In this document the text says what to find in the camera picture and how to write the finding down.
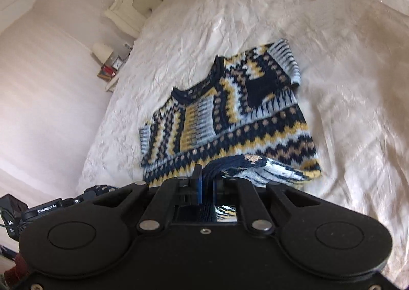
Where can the small white wall plug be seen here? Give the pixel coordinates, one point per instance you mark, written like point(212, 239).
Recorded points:
point(127, 46)

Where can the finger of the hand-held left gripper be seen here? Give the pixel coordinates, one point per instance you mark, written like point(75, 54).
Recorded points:
point(84, 198)

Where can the small picture frame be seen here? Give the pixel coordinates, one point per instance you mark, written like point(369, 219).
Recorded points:
point(104, 75)

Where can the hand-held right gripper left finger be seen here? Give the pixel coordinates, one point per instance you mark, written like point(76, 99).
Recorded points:
point(198, 187)

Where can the small white clock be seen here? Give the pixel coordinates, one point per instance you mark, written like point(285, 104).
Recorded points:
point(118, 63)

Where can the white table lamp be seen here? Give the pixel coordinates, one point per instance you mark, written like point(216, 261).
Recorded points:
point(103, 52)

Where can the cream nightstand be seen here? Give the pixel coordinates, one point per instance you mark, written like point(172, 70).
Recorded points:
point(116, 80)

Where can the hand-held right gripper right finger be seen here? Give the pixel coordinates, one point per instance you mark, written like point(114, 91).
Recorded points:
point(219, 189)

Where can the navy yellow patterned knit sweater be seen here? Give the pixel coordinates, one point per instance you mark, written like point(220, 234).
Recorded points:
point(255, 130)

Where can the bed with cream bedspread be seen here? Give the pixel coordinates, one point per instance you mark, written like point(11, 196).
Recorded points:
point(319, 53)

